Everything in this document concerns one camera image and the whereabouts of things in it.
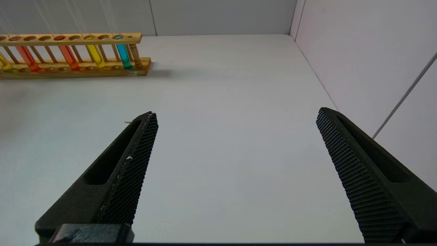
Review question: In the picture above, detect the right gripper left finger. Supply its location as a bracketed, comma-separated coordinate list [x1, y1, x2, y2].
[35, 111, 159, 237]

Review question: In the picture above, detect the test tube blue pigment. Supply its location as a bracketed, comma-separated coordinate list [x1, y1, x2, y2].
[102, 0, 133, 70]

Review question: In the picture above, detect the test tube yellow pigment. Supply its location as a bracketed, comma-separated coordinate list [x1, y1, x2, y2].
[0, 53, 16, 73]
[68, 0, 106, 68]

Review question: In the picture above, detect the test tube red pigment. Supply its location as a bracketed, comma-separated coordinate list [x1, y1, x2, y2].
[0, 14, 42, 72]
[34, 0, 81, 71]

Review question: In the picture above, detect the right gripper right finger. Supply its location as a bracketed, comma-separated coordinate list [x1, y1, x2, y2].
[316, 107, 437, 244]

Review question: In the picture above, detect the wooden test tube rack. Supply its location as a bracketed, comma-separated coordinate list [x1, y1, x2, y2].
[0, 33, 152, 80]

